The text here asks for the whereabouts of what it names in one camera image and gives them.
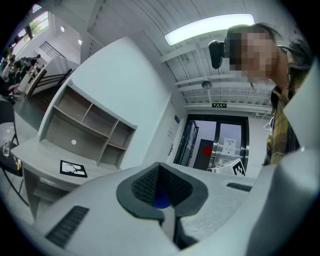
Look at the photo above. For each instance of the grey wooden desk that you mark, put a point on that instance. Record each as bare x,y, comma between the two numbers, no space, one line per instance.
45,155

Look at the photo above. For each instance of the green exit sign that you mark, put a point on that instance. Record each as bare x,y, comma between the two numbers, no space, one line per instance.
219,105

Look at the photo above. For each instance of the long ceiling light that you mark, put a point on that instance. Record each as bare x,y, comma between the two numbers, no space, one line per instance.
207,28

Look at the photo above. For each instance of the black folding chair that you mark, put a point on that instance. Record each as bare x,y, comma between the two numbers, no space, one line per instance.
6,112

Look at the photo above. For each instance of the clear plastic water bottle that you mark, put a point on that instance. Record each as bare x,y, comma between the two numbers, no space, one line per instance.
6,150

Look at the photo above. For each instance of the grey wooden shelf hutch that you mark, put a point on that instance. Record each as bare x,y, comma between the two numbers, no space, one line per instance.
75,130

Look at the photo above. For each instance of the black head-mounted camera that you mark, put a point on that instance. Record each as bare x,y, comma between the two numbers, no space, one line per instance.
217,53

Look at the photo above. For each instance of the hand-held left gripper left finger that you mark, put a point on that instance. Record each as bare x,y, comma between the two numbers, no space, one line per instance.
140,195

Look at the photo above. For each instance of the round pendant lamp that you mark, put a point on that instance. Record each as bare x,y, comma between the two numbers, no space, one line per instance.
207,85

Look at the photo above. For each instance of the person's head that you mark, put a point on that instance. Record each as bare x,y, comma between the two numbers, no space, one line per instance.
255,55

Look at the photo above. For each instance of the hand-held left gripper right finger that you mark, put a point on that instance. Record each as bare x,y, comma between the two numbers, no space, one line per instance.
187,195

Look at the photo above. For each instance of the red door ornament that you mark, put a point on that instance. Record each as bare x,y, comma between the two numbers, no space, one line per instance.
207,151

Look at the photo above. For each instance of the black framed antler picture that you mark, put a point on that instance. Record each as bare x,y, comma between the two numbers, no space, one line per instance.
72,168

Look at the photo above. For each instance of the black-framed glass door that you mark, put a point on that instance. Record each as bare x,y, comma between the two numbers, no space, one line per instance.
220,142

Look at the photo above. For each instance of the yellow plaid shirt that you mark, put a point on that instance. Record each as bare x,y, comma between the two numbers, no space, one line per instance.
281,135

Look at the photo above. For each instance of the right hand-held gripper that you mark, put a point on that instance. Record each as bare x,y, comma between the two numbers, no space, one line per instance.
231,168

